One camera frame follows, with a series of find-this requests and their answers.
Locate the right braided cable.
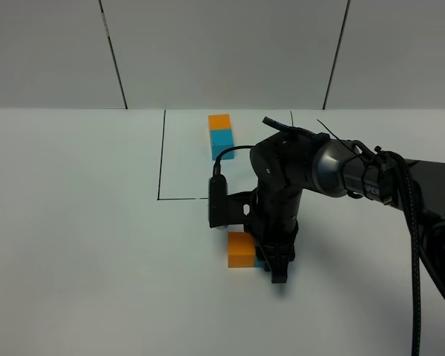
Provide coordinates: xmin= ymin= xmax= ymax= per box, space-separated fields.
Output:
xmin=383 ymin=150 xmax=445 ymax=356

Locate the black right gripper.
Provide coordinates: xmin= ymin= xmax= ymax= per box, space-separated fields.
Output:
xmin=245 ymin=185 xmax=302 ymax=284

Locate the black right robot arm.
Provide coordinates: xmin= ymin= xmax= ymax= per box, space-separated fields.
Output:
xmin=250 ymin=128 xmax=445 ymax=287

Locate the template blue cube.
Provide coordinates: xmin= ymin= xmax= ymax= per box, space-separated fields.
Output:
xmin=210 ymin=128 xmax=234 ymax=161

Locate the template orange cube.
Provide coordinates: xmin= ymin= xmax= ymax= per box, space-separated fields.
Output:
xmin=208 ymin=114 xmax=231 ymax=131

